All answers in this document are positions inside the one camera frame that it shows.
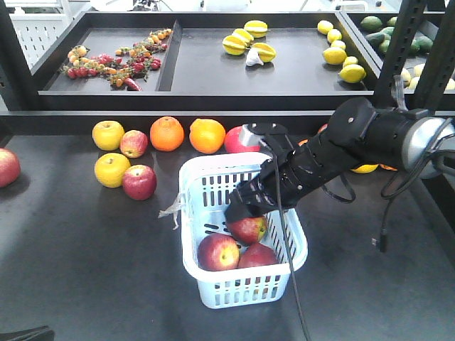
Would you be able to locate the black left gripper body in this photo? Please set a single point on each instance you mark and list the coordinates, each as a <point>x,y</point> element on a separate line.
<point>43,333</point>

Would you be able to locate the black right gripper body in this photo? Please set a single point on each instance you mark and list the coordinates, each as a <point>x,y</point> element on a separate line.
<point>304,169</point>

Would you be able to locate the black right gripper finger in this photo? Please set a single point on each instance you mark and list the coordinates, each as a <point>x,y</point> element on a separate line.
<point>237,211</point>
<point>247,192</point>

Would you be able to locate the red apple bottom edge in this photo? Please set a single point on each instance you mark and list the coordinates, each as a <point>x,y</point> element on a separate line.
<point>248,230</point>

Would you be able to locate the light blue plastic basket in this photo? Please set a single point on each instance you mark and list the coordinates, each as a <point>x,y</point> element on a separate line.
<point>204,183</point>

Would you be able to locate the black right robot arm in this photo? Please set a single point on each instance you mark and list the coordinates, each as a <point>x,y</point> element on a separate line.
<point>357,134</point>

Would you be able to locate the big red apple back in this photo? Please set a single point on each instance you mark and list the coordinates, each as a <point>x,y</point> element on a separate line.
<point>232,142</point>

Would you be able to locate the yellow apple by orange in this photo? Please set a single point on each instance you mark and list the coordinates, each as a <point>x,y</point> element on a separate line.
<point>365,169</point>

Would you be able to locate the large orange right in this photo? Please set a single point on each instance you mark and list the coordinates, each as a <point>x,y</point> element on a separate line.
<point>388,168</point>

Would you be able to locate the dark red apple left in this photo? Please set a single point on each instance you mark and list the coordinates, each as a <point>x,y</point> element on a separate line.
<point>139,182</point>

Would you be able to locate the white garlic bulb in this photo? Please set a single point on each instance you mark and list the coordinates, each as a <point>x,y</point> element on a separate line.
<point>253,58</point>

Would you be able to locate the small red apple back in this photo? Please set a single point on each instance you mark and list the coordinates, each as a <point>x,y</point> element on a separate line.
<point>133,144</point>

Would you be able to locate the yellow apple front left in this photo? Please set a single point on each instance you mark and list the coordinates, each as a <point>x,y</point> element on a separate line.
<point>110,168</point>

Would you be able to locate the yellow apple back left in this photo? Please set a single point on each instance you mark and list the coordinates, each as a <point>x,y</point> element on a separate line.
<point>107,135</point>

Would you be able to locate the red apple far corner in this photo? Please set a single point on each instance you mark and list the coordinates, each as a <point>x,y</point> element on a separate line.
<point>10,167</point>

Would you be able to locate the black wooden display stand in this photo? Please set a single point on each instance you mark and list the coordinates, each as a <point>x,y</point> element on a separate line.
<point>93,264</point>

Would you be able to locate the cherry tomato vine pile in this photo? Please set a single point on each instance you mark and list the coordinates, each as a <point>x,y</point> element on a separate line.
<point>124,67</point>

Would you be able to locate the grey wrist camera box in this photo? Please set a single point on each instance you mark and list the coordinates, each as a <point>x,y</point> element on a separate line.
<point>257,133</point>

